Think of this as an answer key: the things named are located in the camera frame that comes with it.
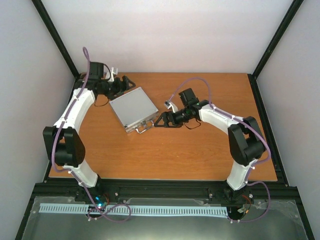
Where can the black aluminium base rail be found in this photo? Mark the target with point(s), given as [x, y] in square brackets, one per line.
[215, 192]

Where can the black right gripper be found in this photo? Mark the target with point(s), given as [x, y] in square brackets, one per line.
[165, 115]

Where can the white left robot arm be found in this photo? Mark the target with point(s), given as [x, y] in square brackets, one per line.
[63, 144]

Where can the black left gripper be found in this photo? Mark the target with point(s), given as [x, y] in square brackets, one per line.
[120, 89]

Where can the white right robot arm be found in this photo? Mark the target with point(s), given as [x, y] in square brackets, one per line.
[246, 143]

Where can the light blue cable duct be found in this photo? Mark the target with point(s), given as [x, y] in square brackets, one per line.
[136, 210]

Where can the aluminium poker case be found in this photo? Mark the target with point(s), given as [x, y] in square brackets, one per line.
[135, 111]

